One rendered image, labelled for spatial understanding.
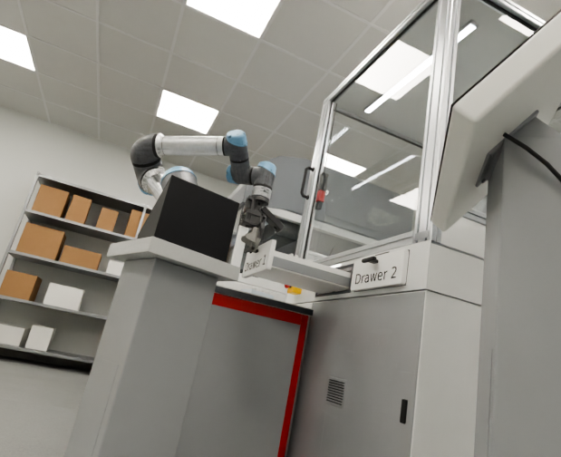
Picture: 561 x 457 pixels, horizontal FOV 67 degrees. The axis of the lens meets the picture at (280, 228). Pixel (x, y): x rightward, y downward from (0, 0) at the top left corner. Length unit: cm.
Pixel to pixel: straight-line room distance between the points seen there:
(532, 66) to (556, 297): 37
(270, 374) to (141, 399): 70
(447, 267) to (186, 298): 74
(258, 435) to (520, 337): 117
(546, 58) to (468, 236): 71
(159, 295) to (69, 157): 503
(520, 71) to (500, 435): 56
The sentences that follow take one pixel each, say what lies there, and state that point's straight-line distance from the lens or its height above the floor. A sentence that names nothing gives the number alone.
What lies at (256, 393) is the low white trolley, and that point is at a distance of 172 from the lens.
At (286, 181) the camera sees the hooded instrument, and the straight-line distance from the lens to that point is 264.
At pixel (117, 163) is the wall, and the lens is 605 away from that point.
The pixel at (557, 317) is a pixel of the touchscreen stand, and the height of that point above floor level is 68.
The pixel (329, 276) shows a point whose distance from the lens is 157.
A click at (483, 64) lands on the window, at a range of 176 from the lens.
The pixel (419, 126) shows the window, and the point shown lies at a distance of 160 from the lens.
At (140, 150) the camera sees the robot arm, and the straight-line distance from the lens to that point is 177.
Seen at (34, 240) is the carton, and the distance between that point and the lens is 537.
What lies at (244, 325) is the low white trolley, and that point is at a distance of 169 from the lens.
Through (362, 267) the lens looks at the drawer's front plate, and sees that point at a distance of 153.
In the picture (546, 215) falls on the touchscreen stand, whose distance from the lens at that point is 88.
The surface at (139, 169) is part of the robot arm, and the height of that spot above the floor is 114.
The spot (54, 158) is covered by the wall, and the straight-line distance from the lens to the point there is 608.
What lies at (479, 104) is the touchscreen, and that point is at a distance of 74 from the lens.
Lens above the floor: 53
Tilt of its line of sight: 17 degrees up
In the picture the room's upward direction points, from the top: 12 degrees clockwise
